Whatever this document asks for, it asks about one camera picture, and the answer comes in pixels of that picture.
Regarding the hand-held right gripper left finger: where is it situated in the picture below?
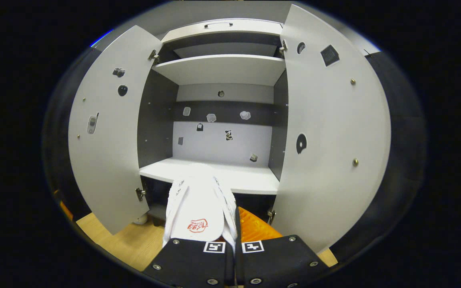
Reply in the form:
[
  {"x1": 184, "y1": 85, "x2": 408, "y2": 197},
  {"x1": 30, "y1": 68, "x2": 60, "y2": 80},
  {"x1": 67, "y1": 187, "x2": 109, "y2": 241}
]
[{"x1": 142, "y1": 238, "x2": 235, "y2": 286}]

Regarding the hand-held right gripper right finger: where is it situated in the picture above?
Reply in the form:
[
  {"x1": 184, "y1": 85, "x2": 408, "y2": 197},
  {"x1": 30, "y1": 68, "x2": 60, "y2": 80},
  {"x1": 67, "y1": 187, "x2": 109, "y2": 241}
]
[{"x1": 235, "y1": 206, "x2": 331, "y2": 286}]

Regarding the white shoe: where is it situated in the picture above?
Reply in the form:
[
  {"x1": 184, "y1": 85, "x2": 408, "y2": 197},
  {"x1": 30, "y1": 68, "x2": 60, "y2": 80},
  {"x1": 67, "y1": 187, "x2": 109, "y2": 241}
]
[{"x1": 162, "y1": 163, "x2": 239, "y2": 250}]

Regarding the white cabinet door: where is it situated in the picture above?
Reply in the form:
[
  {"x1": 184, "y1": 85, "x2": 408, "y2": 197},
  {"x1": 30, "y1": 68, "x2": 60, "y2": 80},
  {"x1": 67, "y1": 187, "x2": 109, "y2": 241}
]
[
  {"x1": 68, "y1": 25, "x2": 163, "y2": 236},
  {"x1": 273, "y1": 4, "x2": 392, "y2": 253}
]

